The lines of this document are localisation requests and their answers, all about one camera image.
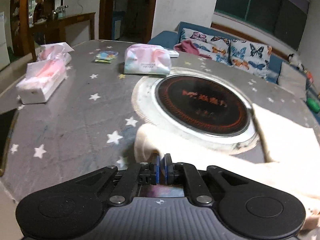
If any kettle on sideboard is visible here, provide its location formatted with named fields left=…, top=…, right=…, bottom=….
left=53, top=5, right=68, bottom=20

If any cream white garment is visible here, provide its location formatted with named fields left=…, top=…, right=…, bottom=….
left=134, top=104, right=319, bottom=230

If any black white plush toy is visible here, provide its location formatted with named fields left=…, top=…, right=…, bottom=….
left=288, top=54, right=304, bottom=70

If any right butterfly pillow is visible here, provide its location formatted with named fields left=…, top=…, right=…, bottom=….
left=229, top=39, right=272, bottom=79

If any person in background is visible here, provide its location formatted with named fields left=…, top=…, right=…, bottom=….
left=33, top=0, right=45, bottom=24

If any white pink tissue box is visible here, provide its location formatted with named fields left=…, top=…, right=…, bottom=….
left=16, top=59, right=66, bottom=105

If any butterfly pillow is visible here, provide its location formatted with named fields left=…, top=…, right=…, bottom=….
left=180, top=28, right=231, bottom=65
left=229, top=39, right=272, bottom=79

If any blue sofa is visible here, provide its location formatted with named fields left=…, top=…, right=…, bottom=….
left=148, top=22, right=319, bottom=120

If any pastel soft tissue pack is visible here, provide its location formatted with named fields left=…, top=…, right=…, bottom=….
left=124, top=44, right=172, bottom=75

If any white refrigerator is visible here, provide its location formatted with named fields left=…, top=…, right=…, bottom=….
left=0, top=12, right=10, bottom=70

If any beige cushion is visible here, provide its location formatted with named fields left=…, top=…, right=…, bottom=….
left=278, top=62, right=306, bottom=101

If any pink cloth on sofa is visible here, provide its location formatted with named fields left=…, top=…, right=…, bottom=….
left=174, top=40, right=212, bottom=59

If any left butterfly pillow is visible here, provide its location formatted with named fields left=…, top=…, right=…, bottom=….
left=180, top=28, right=231, bottom=65

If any white remote control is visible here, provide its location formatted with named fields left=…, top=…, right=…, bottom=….
left=167, top=50, right=179, bottom=58

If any dark window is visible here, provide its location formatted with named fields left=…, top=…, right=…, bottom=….
left=215, top=0, right=310, bottom=50

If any dark wooden sideboard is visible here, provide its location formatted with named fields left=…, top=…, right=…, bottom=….
left=29, top=12, right=95, bottom=47

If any small colourful card pack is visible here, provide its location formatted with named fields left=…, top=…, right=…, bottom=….
left=94, top=51, right=118, bottom=64

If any round black induction cooktop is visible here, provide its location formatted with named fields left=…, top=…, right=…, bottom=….
left=154, top=74, right=252, bottom=138

